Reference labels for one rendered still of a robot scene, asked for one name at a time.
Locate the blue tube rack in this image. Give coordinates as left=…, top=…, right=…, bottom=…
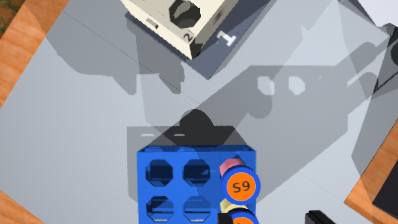
left=137, top=145, right=256, bottom=224

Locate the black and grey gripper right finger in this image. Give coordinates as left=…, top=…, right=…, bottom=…
left=305, top=210, right=336, bottom=224

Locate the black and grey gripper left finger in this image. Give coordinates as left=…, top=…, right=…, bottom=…
left=217, top=213, right=234, bottom=224

